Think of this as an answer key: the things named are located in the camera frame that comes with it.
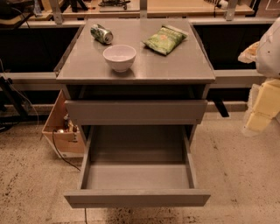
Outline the green soda can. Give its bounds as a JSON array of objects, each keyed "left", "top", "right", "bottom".
[{"left": 90, "top": 24, "right": 114, "bottom": 45}]

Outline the grey drawer cabinet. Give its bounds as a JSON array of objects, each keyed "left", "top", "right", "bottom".
[{"left": 57, "top": 18, "right": 215, "bottom": 140}]

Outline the grey metal rail frame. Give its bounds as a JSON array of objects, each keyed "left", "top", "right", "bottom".
[{"left": 0, "top": 17, "right": 280, "bottom": 91}]

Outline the grey drawer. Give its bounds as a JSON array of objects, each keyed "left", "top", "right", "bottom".
[
  {"left": 65, "top": 125, "right": 210, "bottom": 208},
  {"left": 65, "top": 100, "right": 207, "bottom": 125}
]

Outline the white ceramic bowl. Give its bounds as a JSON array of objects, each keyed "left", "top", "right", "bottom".
[{"left": 102, "top": 45, "right": 137, "bottom": 73}]

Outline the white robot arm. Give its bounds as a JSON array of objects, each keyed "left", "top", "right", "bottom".
[{"left": 238, "top": 17, "right": 280, "bottom": 136}]

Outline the wooden background table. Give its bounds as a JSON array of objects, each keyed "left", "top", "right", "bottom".
[{"left": 29, "top": 0, "right": 256, "bottom": 20}]

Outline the grey top drawer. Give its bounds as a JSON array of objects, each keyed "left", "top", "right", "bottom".
[{"left": 65, "top": 100, "right": 207, "bottom": 125}]

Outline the green chip bag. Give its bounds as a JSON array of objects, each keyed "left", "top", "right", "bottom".
[{"left": 143, "top": 24, "right": 188, "bottom": 56}]

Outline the wooden box on floor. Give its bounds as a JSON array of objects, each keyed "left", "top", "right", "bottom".
[{"left": 42, "top": 91, "right": 85, "bottom": 158}]

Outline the black floor cable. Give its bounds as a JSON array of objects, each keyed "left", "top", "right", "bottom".
[{"left": 52, "top": 129, "right": 88, "bottom": 224}]

